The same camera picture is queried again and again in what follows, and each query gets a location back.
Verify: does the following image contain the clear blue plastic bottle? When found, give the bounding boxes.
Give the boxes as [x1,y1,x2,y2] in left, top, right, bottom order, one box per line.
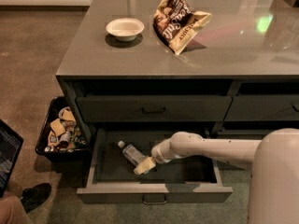
[118,141,146,166]

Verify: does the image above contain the black bin of trash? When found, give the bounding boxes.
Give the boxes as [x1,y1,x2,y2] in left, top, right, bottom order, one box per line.
[36,97,91,162]

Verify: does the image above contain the black shoe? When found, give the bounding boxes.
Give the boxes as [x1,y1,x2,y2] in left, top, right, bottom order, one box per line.
[21,183,51,213]

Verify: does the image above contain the brown snack chip bag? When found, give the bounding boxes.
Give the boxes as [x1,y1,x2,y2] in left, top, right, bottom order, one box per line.
[153,0,212,55]

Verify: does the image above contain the dark grey drawer cabinet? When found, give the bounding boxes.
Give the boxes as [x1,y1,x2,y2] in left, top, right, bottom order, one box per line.
[55,0,299,204]

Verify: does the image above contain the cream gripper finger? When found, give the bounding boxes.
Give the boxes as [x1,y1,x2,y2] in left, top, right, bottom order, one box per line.
[134,164,146,175]

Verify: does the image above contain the open middle drawer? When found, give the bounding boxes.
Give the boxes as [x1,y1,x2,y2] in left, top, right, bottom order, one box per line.
[78,129,233,205]

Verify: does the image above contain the person's knee in tan trousers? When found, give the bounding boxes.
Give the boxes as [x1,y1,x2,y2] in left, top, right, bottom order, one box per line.
[0,195,34,224]

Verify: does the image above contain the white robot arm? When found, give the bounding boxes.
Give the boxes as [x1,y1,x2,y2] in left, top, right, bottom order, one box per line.
[135,128,299,224]

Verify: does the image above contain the white paper bowl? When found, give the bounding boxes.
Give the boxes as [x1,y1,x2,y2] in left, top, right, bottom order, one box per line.
[106,18,144,42]

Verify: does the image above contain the top left drawer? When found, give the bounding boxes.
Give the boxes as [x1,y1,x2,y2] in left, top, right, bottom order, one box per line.
[77,95,232,122]

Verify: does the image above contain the laptop screen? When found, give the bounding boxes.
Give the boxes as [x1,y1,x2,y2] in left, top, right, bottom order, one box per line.
[0,119,23,197]

